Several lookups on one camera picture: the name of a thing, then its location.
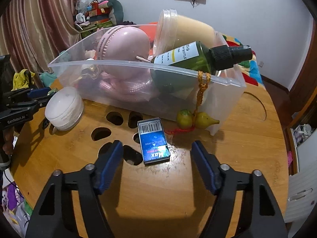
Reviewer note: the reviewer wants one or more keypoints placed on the pink striped curtain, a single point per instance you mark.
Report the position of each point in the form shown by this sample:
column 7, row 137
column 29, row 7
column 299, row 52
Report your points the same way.
column 35, row 32

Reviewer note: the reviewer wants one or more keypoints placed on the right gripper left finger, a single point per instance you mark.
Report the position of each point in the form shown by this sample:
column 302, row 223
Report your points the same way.
column 94, row 180

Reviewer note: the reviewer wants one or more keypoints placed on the cream pads jar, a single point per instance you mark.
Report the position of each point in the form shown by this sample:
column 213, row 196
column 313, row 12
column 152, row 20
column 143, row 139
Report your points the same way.
column 174, row 30

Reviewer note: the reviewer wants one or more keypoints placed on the green spray bottle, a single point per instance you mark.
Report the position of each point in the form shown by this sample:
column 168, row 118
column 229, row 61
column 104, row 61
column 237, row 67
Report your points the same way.
column 198, row 57

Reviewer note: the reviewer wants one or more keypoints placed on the wooden wardrobe shelf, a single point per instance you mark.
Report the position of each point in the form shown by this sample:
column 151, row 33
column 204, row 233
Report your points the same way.
column 303, row 99

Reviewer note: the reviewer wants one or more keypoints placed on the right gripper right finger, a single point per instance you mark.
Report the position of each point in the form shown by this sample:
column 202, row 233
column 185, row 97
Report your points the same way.
column 219, row 179

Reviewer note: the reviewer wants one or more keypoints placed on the green gourd charm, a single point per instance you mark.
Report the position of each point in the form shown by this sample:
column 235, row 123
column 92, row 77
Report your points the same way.
column 188, row 121

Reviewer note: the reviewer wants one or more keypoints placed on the stuffed toys pile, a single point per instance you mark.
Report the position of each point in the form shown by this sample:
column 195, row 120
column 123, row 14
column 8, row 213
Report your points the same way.
column 97, row 12

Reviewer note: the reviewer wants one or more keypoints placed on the white cotton pad container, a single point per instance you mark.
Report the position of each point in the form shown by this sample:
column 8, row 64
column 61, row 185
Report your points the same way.
column 64, row 109

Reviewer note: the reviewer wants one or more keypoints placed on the blue Max staples box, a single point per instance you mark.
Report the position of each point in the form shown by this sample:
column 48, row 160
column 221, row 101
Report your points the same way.
column 154, row 146

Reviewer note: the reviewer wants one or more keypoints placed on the person left hand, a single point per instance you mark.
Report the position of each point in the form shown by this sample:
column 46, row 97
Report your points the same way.
column 8, row 136

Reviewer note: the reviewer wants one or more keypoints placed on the teal dinosaur plush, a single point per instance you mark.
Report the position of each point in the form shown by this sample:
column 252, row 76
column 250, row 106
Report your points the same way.
column 47, row 78

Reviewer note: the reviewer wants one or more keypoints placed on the clear plastic storage bin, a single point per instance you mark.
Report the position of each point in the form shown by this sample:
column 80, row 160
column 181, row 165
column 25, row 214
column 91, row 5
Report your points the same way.
column 140, row 94

